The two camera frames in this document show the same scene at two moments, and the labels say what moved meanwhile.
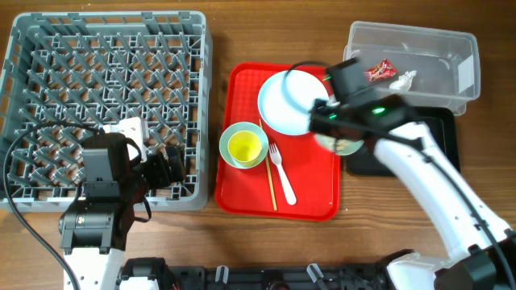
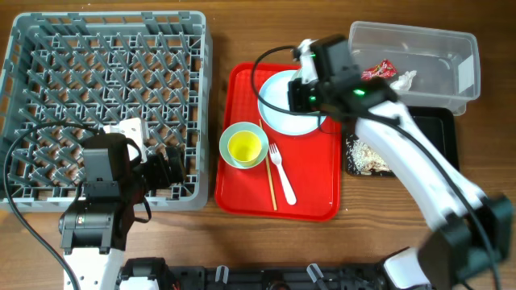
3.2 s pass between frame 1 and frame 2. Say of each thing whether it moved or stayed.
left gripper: stayed
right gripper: moved
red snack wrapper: stayed
